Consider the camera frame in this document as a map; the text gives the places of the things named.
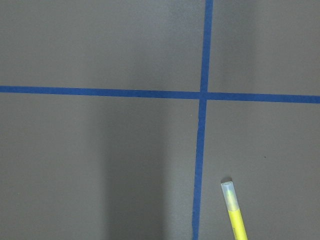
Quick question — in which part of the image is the yellow highlighter pen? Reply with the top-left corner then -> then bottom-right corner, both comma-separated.
220,181 -> 248,240

